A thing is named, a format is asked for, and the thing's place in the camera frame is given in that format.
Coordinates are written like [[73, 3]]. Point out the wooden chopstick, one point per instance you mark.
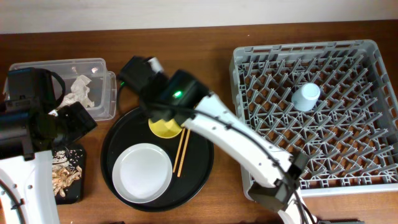
[[178, 150], [183, 153]]

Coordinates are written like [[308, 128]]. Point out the light blue cup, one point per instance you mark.
[[306, 97]]

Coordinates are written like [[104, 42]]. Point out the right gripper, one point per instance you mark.
[[149, 104]]

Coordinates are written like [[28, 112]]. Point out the black rectangular tray bin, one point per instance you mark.
[[68, 166]]

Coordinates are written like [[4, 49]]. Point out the grey round plate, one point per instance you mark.
[[142, 173]]

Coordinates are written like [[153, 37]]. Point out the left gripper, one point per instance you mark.
[[82, 122]]

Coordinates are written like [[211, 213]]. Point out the round black serving tray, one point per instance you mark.
[[133, 128]]

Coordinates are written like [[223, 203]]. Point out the white tissue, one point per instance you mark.
[[79, 93]]

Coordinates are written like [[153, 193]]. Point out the white rice pile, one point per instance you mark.
[[74, 157]]

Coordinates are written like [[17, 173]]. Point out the peanut shells pile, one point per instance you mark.
[[63, 177]]

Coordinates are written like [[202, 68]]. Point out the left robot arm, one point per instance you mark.
[[29, 134]]

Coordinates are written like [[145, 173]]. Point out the grey dishwasher rack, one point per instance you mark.
[[350, 135]]

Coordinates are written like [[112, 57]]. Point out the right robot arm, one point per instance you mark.
[[194, 106]]

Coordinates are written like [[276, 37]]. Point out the clear plastic bin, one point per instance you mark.
[[103, 86]]

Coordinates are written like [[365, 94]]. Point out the yellow saucer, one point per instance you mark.
[[165, 129]]

